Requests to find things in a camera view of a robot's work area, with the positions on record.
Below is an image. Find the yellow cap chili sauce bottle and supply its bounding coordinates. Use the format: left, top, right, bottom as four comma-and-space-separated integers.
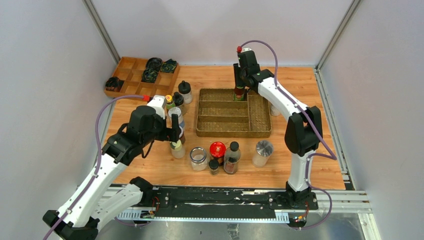
233, 86, 246, 101

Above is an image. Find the red cap sauce bottle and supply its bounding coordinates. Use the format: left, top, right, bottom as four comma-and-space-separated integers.
209, 141, 227, 166

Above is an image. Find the tall black cap oil bottle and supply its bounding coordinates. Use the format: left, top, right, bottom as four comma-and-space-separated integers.
223, 141, 241, 174

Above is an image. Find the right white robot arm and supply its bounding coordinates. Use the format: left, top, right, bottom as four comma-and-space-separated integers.
233, 46, 322, 209

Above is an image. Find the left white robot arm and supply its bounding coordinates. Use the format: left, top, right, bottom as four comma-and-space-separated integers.
42, 105, 181, 240

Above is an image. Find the pale green cap shaker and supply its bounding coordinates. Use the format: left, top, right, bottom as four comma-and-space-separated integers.
169, 140, 186, 159

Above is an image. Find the silver lid salt jar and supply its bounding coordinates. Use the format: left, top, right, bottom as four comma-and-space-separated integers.
168, 107, 185, 129

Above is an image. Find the yellow cap green bottle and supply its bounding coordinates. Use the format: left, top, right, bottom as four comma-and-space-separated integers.
165, 95, 176, 111

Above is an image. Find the small black cap bottle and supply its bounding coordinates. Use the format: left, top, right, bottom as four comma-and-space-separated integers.
173, 91, 187, 115

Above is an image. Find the open glass jar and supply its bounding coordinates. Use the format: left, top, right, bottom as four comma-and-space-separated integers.
189, 147, 208, 171

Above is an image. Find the woven divided basket tray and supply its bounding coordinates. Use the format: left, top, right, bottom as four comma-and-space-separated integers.
195, 88, 272, 138

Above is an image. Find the right black cap shaker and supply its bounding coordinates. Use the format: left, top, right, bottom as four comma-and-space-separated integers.
269, 103, 281, 117

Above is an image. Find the black cap shaker bottle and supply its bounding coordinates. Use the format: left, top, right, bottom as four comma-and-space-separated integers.
178, 80, 193, 104

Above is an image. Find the small black cap spice jar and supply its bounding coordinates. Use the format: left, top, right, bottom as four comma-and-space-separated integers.
208, 159, 220, 176

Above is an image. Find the wooden compartment organizer box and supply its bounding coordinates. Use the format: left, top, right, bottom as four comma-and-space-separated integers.
103, 56, 180, 98

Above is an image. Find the steel lid glass jar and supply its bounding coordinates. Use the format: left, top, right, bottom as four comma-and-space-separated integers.
252, 140, 274, 168

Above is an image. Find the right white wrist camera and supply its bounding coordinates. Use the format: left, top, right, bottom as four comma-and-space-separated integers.
241, 47, 252, 53

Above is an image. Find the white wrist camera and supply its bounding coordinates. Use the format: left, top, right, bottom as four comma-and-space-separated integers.
147, 95, 166, 120
241, 47, 252, 53

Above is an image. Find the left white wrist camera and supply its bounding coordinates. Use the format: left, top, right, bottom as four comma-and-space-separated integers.
147, 95, 166, 120

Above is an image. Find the black coiled cable outside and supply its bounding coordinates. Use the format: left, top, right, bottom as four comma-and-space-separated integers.
104, 76, 125, 92

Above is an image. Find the green black coiled cable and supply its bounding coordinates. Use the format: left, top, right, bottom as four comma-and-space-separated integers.
160, 58, 178, 74

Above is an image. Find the coiled cable in organizer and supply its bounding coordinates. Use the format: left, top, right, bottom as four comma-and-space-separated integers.
145, 57, 164, 71

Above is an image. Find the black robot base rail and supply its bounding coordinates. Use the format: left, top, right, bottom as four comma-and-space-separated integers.
117, 186, 319, 226

